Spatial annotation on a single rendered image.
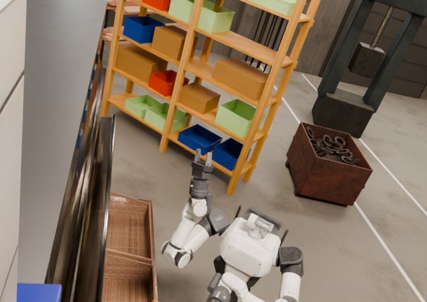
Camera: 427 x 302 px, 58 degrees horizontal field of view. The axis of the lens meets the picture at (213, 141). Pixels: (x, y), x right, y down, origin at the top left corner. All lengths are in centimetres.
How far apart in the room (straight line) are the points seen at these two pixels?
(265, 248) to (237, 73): 254
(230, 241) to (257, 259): 15
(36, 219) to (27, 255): 9
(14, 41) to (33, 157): 74
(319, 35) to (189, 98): 586
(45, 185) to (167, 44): 384
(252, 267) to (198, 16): 295
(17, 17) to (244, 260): 181
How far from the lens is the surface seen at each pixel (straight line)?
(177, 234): 184
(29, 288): 65
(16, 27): 24
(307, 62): 1003
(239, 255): 196
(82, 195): 144
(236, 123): 427
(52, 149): 99
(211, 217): 197
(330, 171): 481
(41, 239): 77
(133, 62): 500
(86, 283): 160
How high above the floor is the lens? 266
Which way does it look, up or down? 29 degrees down
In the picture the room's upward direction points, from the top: 18 degrees clockwise
